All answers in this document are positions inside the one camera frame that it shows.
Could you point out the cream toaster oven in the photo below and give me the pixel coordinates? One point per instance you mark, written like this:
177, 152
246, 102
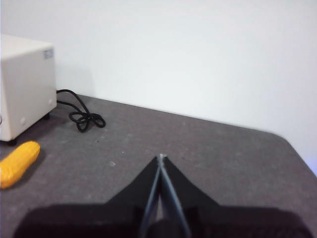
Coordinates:
24, 86

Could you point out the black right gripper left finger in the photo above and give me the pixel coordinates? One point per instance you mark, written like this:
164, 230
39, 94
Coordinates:
99, 220

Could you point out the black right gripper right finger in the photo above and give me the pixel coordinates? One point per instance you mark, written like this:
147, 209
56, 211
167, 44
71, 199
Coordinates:
235, 223

